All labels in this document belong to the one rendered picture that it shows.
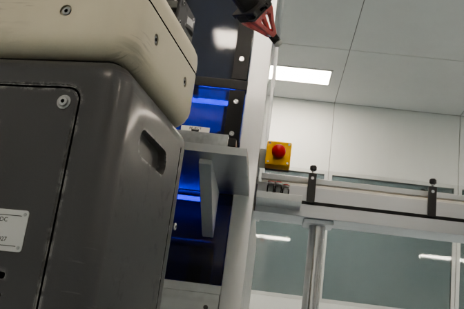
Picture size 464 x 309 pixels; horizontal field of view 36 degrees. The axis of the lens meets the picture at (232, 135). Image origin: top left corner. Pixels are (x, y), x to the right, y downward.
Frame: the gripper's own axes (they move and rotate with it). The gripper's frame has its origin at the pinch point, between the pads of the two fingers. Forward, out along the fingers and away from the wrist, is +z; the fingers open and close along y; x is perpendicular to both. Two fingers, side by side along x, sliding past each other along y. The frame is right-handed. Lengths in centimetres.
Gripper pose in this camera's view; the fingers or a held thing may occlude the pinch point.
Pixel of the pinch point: (270, 33)
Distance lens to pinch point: 181.7
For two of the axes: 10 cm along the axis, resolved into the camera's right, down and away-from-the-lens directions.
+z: 5.7, 7.0, 4.3
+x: -6.3, 7.1, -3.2
